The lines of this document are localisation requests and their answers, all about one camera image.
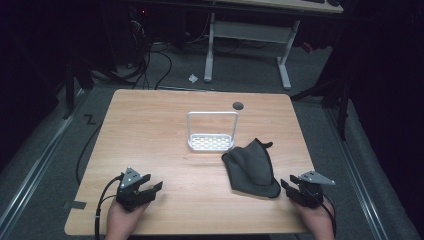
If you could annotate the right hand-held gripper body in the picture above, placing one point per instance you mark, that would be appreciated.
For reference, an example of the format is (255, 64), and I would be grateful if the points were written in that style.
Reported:
(310, 193)

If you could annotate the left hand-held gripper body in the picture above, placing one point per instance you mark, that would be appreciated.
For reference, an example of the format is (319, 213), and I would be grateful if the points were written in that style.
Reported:
(128, 195)

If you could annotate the dark grey cloth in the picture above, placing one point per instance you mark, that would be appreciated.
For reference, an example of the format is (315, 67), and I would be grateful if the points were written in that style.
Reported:
(251, 170)

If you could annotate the person's left hand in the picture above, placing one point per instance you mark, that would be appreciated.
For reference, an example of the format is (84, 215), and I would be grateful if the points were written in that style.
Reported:
(121, 221)

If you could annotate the person's right hand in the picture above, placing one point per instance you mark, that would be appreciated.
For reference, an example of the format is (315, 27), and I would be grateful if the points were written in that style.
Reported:
(318, 223)

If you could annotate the grey tape strip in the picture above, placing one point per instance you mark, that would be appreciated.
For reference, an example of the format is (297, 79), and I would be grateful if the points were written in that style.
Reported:
(75, 205)

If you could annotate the black metal stand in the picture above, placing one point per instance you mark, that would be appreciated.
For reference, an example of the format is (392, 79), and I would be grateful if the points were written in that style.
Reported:
(341, 110)
(70, 90)

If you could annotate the dark round table grommet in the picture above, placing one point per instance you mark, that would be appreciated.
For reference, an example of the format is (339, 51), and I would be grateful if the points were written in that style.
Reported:
(238, 106)

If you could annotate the white paper scrap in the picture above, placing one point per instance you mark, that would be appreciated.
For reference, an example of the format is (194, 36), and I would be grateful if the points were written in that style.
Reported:
(193, 78)

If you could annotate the white-legged wooden desk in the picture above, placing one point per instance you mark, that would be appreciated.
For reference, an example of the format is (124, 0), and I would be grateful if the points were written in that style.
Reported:
(248, 31)

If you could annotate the black keyboard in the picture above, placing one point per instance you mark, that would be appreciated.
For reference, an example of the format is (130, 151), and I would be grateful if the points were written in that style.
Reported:
(313, 1)

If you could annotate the black computer mouse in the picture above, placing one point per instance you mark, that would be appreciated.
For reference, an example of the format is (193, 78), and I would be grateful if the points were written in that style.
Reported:
(333, 2)

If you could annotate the metal floor rail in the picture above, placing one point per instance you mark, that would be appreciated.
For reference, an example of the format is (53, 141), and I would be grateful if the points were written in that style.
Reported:
(358, 173)
(36, 163)

